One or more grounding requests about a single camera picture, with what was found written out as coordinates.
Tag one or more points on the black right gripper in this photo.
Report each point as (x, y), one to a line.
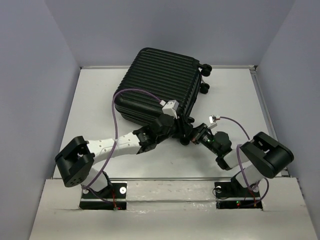
(200, 131)

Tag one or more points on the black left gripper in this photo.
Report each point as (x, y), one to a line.
(182, 128)

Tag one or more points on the black hard-shell suitcase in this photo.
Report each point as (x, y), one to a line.
(159, 74)

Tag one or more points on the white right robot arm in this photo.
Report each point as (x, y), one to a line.
(261, 157)

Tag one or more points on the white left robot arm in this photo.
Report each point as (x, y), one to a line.
(75, 161)

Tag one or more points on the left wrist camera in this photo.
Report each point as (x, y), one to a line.
(170, 108)

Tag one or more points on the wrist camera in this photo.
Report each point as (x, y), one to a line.
(170, 108)
(213, 121)

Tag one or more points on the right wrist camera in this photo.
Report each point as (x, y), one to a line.
(213, 121)

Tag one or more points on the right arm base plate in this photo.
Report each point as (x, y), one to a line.
(230, 197)

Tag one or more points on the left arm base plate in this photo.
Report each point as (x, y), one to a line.
(114, 199)

